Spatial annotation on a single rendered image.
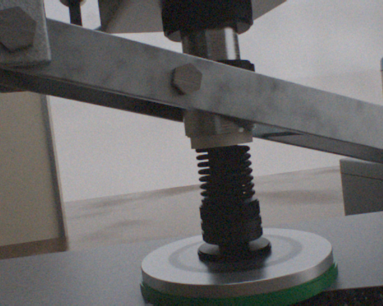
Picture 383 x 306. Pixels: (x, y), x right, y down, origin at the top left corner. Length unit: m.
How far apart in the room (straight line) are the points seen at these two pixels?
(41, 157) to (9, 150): 0.36
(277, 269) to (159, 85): 0.21
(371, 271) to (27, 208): 5.22
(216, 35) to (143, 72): 0.10
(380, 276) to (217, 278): 0.17
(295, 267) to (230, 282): 0.07
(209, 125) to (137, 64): 0.10
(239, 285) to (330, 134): 0.19
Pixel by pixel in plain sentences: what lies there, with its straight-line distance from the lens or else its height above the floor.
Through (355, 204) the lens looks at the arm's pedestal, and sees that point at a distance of 1.87.
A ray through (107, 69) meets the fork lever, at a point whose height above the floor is 1.09.
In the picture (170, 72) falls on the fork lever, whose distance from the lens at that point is 0.42.
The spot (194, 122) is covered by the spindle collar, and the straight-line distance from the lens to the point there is 0.47.
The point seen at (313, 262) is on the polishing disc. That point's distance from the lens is 0.46.
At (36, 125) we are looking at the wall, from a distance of 5.51.
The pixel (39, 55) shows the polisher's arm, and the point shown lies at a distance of 0.38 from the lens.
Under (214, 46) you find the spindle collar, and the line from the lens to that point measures 0.48.
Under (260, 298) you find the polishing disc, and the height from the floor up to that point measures 0.87.
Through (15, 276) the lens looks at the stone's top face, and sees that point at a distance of 0.68.
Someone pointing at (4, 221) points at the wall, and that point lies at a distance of 5.68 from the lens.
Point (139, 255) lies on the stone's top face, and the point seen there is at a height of 0.86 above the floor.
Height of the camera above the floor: 1.02
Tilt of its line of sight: 3 degrees down
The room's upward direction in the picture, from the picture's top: 7 degrees counter-clockwise
